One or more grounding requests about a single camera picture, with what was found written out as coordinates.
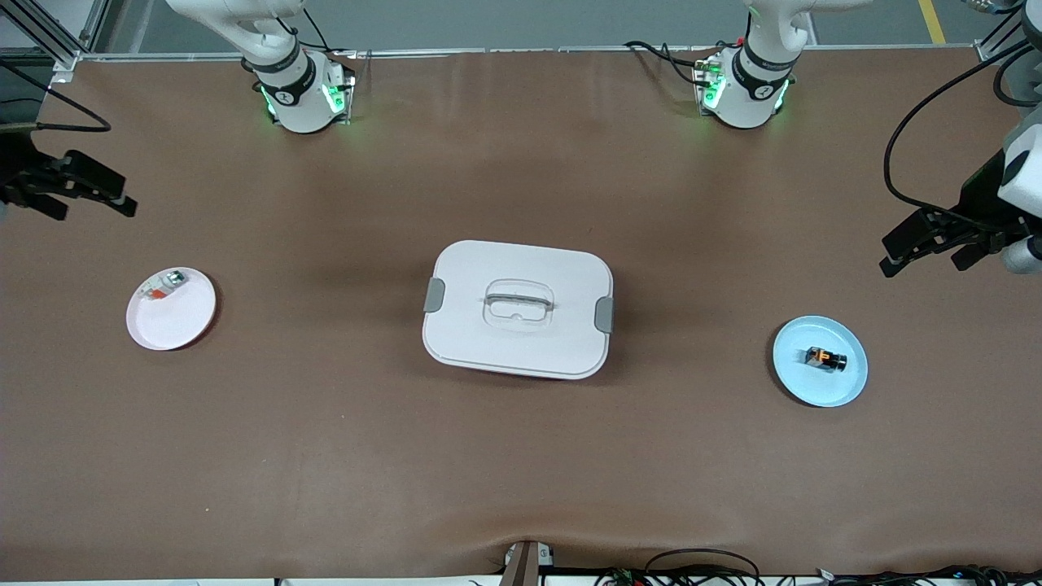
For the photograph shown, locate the metal table edge rail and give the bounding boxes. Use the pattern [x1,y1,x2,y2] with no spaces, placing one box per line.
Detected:
[77,45,978,62]

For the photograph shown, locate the white lidded box grey clips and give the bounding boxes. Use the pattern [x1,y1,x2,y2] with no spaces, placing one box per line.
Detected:
[422,239,615,381]

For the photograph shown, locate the black cable bundle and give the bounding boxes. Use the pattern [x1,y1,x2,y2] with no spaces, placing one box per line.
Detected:
[594,549,1042,586]

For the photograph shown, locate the white round plate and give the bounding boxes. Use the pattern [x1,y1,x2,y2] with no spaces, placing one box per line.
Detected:
[126,267,218,352]

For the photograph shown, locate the black base power cable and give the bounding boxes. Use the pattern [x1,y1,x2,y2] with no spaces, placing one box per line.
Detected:
[623,39,717,89]

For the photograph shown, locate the light blue round plate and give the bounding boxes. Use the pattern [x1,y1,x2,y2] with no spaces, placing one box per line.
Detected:
[772,316,869,408]

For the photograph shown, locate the aluminium frame profile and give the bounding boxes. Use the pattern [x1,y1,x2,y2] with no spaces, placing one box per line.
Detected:
[973,0,1042,64]
[0,0,111,72]

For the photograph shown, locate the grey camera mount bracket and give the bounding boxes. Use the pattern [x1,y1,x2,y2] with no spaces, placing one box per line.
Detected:
[498,540,556,586]

